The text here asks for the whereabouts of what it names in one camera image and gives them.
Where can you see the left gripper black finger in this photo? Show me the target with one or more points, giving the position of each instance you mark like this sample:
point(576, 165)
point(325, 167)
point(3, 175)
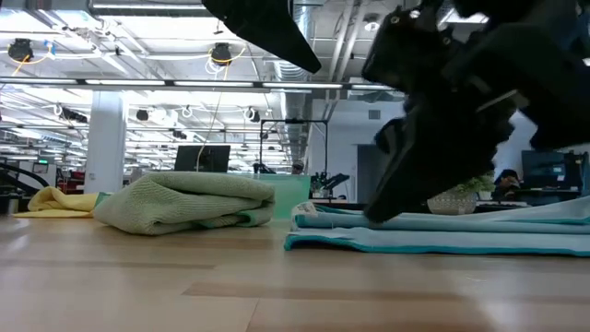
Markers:
point(263, 23)

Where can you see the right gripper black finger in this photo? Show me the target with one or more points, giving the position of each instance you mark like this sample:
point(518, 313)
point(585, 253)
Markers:
point(438, 152)
point(389, 136)

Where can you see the light blue microfiber towel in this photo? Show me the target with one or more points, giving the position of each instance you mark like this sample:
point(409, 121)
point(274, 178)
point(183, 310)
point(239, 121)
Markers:
point(415, 240)

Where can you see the teal translucent plastic bin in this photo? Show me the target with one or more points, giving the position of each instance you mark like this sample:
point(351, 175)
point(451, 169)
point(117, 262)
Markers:
point(290, 196)

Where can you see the pale green microfiber towel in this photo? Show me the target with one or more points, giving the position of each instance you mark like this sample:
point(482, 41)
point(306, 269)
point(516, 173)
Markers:
point(184, 203)

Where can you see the black background robot arm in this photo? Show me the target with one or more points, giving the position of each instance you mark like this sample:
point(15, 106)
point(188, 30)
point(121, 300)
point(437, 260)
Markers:
point(332, 181)

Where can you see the yellow microfiber towel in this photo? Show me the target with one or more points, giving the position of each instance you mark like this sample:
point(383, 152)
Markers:
point(55, 203)

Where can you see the grey door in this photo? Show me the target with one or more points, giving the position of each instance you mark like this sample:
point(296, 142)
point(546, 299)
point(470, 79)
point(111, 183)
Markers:
point(366, 175)

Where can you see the artificial plant in patterned pot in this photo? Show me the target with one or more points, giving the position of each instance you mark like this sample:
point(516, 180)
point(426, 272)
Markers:
point(451, 203)

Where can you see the person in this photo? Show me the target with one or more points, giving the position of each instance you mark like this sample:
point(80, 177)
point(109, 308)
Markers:
point(298, 167)
point(507, 182)

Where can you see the dark desk monitor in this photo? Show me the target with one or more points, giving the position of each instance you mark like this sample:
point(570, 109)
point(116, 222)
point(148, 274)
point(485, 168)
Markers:
point(548, 170)

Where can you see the black keyboard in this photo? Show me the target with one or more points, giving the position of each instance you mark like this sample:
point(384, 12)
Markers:
point(516, 207)

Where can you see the round white ceiling sensor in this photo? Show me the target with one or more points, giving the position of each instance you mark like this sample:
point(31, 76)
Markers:
point(372, 25)

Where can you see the black computer monitor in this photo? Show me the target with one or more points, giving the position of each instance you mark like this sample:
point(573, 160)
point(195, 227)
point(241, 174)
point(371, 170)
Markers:
point(203, 159)

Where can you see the black round ceiling speaker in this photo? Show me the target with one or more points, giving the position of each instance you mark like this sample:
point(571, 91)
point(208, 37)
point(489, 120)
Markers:
point(142, 115)

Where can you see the white building pillar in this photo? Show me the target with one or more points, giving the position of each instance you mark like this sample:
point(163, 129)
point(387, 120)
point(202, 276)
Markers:
point(105, 138)

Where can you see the red tool cabinet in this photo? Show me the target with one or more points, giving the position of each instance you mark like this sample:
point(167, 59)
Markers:
point(74, 180)

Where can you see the green exit sign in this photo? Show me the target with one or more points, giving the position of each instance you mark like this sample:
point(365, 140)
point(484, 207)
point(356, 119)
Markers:
point(43, 162)

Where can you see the grey wall vent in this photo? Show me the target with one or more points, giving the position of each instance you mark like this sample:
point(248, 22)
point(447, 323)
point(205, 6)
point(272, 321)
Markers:
point(374, 115)

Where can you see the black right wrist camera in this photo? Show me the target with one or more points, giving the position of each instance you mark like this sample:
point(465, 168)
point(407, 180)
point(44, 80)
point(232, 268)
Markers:
point(401, 50)

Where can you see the corrugated silver duct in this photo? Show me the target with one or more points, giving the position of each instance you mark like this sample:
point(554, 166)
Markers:
point(297, 133)

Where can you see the long ceiling light rail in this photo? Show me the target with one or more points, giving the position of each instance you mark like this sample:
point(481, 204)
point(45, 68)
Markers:
point(46, 81)

